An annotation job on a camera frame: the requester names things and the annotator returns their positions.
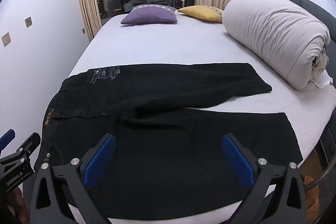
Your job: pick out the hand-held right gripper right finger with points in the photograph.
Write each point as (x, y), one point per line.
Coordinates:
(237, 161)

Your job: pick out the purple pillow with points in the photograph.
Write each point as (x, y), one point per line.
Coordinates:
(149, 15)

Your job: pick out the grey headboard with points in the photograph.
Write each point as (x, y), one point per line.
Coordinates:
(315, 2)

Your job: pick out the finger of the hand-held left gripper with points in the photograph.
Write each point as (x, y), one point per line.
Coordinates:
(29, 144)
(6, 138)

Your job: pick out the white bed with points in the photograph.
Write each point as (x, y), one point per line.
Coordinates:
(170, 43)

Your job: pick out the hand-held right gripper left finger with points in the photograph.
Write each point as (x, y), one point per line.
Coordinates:
(101, 161)

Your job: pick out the mesh chair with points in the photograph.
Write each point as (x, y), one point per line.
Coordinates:
(328, 187)

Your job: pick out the black pants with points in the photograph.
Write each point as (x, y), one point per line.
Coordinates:
(157, 148)

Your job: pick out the rolled white duvet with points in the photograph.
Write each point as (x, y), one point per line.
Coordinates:
(270, 35)

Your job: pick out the yellow pillow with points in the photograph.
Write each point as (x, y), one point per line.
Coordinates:
(200, 12)

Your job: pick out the orange cloth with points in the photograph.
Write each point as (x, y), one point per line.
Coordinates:
(311, 195)

